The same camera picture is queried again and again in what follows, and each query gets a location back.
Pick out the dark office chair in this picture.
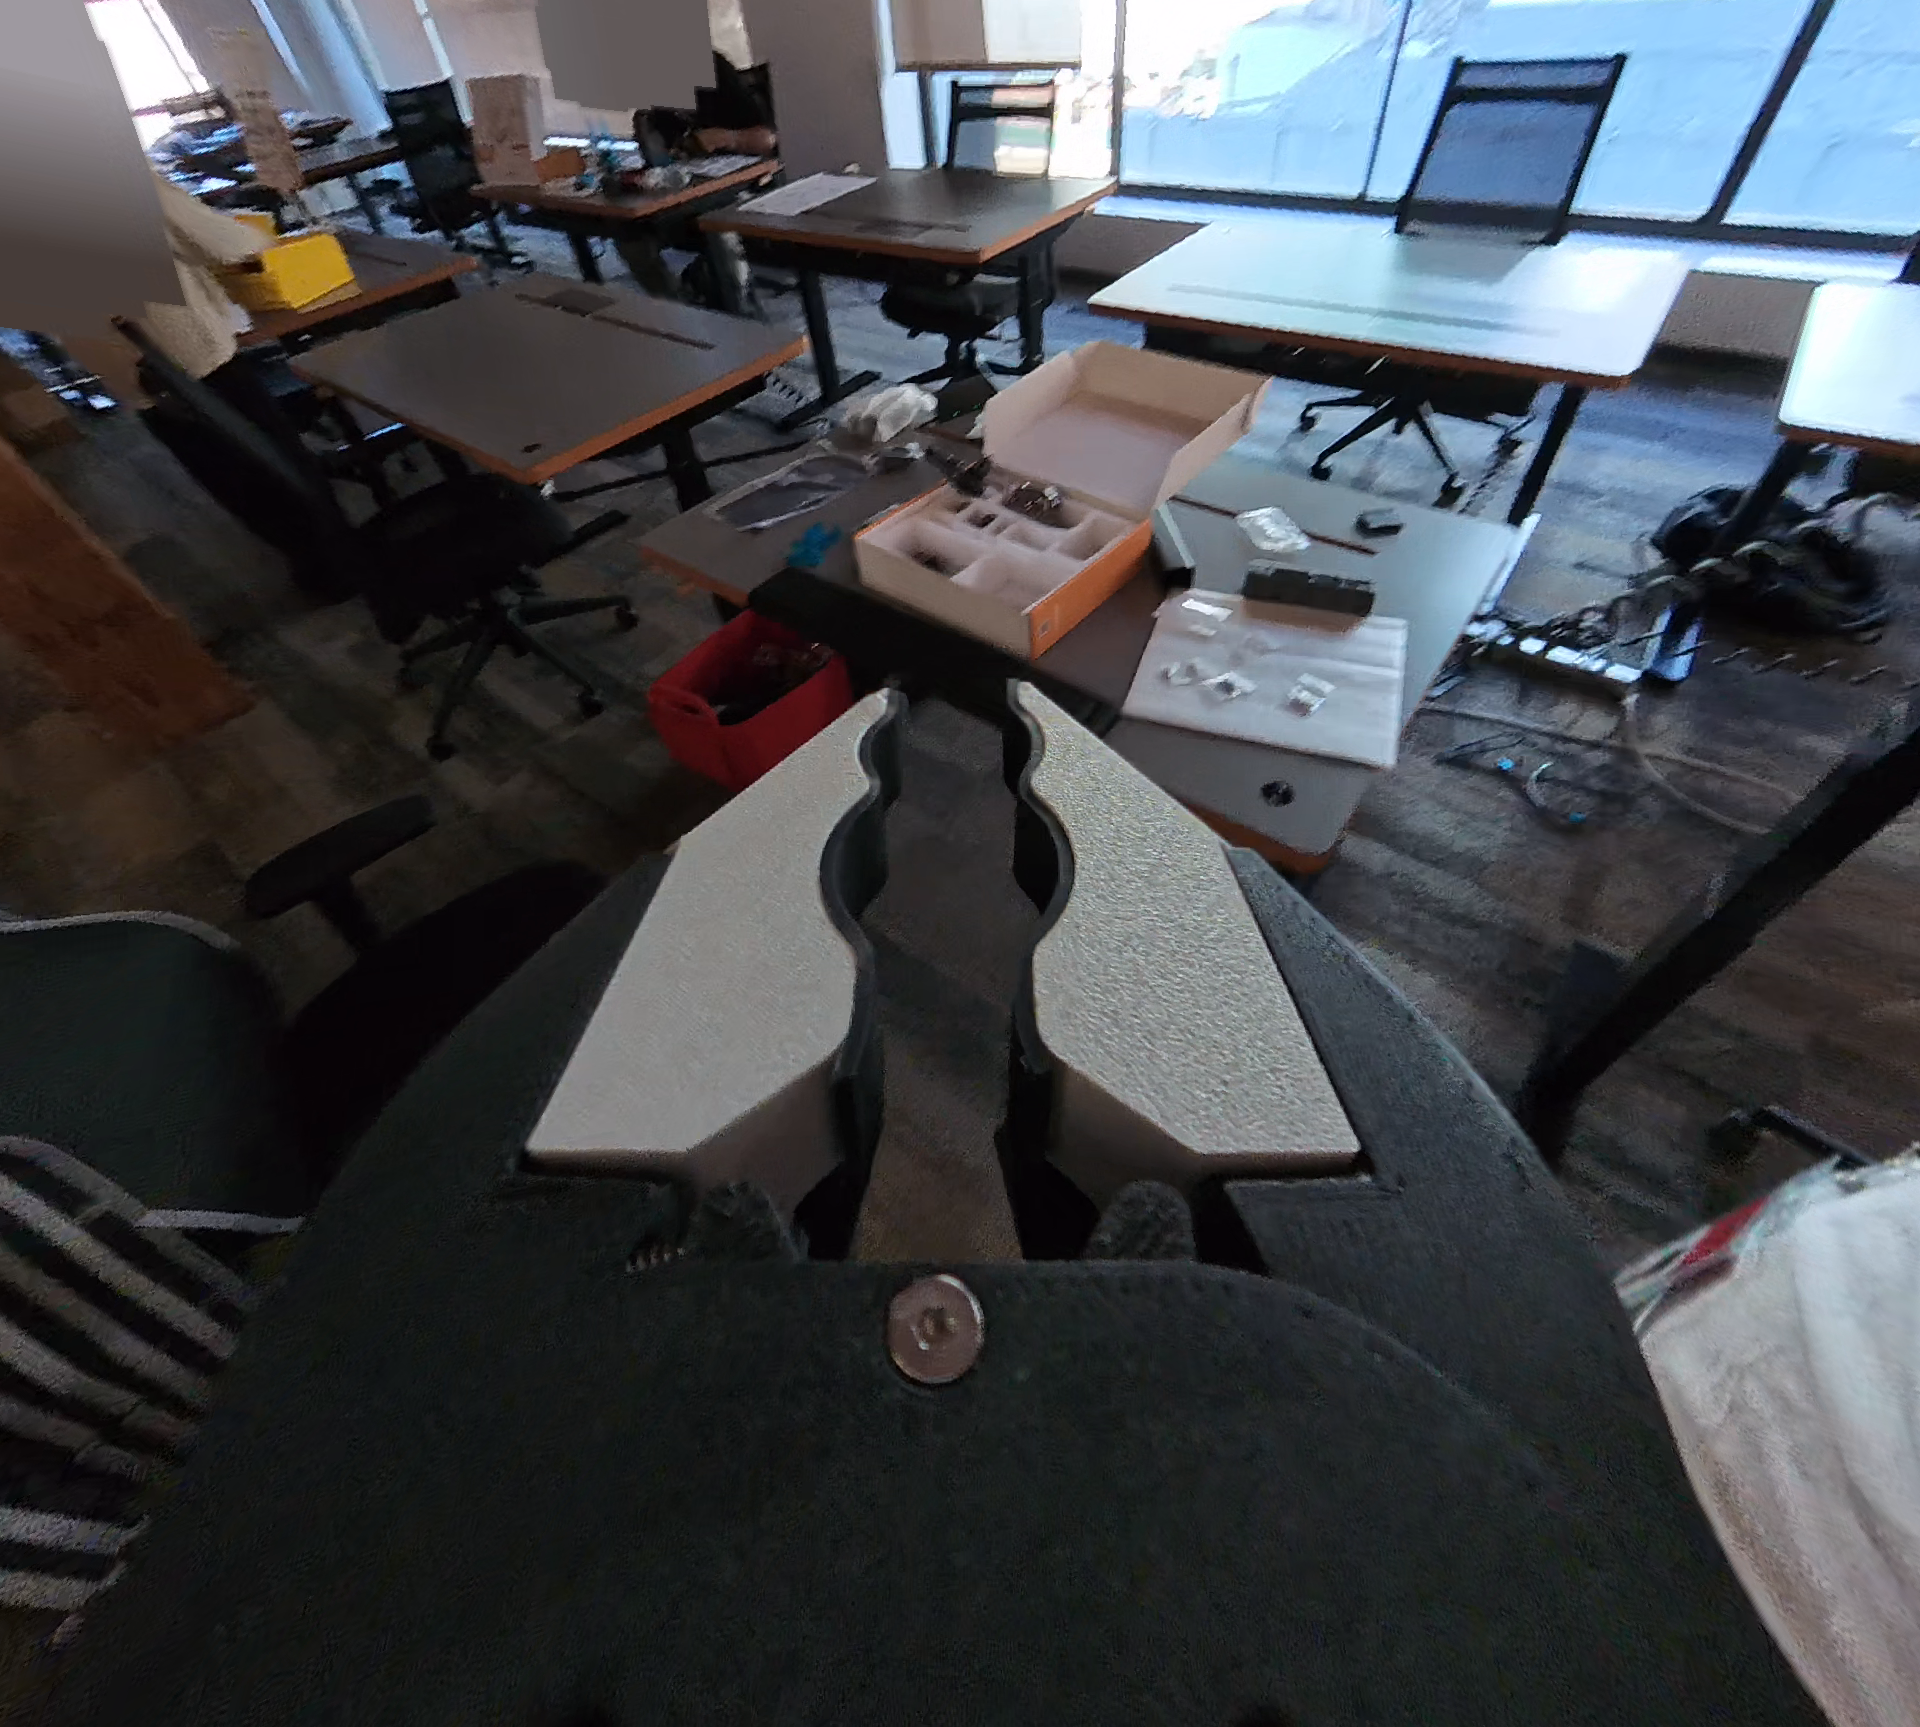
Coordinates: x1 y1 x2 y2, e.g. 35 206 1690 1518
0 798 610 1226

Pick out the small black box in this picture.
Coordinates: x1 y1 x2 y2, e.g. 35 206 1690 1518
1239 564 1379 620

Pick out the yellow plastic box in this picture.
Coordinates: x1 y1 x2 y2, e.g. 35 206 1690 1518
210 230 361 314

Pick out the black duffel bag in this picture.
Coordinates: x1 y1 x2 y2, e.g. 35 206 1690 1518
1649 482 1895 638

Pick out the person's white t-shirt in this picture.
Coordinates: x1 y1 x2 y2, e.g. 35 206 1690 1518
1616 1158 1920 1727

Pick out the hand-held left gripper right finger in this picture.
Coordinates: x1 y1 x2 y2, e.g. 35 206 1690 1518
1001 682 1364 1262

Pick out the large glass window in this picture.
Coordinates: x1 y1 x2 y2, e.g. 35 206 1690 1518
900 0 1920 244

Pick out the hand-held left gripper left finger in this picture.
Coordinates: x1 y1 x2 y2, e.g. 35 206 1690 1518
524 688 910 1262

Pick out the brown paper bag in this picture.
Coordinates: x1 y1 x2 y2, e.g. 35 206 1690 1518
463 72 546 188

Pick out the red plastic bin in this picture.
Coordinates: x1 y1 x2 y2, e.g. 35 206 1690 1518
645 610 854 794

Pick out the black mesh office chair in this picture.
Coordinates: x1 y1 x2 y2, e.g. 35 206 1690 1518
1295 55 1629 506

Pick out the white foam sheet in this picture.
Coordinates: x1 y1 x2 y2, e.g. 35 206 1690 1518
1119 588 1411 772

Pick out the open white cardboard box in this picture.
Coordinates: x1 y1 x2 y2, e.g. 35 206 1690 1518
851 342 1278 662

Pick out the white power strip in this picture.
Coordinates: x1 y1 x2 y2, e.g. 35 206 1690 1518
1473 618 1652 698

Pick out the striped jacket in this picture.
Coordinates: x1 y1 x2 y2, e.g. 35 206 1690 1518
0 1140 253 1616

